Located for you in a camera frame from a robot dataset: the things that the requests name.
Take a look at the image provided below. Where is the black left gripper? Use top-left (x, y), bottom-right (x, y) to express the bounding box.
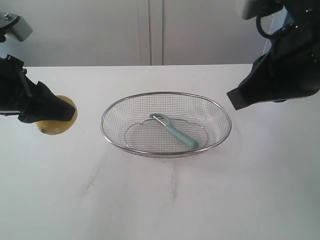
top-left (0, 54), bottom-right (76, 124)

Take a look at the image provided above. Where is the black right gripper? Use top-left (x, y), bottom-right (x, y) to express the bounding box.
top-left (226, 0), bottom-right (320, 110)

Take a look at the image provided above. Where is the yellow lemon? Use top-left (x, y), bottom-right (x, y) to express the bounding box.
top-left (35, 95), bottom-right (78, 136)

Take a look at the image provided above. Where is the teal handled peeler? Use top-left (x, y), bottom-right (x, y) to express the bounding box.
top-left (149, 113), bottom-right (199, 150)

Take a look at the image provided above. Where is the white cabinet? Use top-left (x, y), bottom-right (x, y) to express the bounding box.
top-left (0, 0), bottom-right (267, 67)

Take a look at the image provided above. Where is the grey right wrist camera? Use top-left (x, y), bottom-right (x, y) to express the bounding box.
top-left (235, 0), bottom-right (284, 20)

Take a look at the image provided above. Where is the oval wire mesh basket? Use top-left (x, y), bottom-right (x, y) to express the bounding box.
top-left (100, 91), bottom-right (232, 158)

